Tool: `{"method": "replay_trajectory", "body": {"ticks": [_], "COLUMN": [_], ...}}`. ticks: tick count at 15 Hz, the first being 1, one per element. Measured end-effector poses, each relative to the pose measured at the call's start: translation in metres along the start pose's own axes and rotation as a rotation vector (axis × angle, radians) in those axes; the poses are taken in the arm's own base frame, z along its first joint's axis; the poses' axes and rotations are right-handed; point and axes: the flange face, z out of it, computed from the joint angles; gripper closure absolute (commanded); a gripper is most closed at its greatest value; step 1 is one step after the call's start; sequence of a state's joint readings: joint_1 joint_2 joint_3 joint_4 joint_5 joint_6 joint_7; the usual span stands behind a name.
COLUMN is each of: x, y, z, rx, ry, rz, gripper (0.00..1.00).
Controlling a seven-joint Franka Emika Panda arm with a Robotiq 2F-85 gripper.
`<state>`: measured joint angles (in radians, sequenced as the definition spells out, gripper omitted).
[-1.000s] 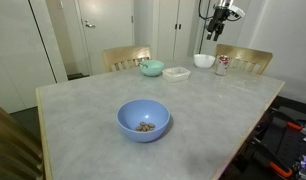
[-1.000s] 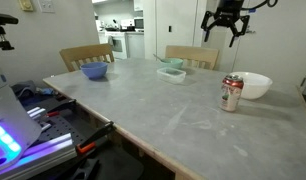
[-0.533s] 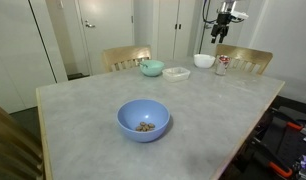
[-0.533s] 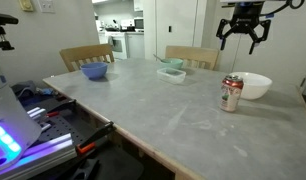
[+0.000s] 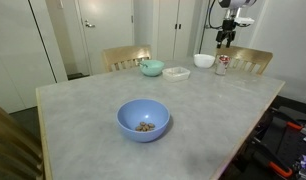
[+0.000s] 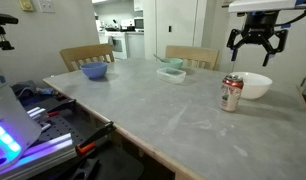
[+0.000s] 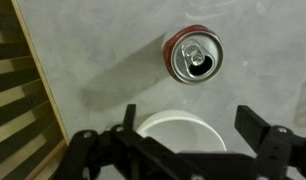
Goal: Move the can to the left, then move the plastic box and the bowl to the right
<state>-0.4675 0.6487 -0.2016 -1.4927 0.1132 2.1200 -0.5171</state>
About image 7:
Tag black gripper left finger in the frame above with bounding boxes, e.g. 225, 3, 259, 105
54, 103, 207, 180

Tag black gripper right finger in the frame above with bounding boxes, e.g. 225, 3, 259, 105
233, 105, 306, 180

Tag red silver soda can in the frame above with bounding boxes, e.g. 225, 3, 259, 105
162, 24, 225, 86

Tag white bowl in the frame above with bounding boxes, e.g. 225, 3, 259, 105
135, 109, 228, 155

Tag wooden slat-back chair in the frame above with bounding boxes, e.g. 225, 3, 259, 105
0, 0, 69, 180

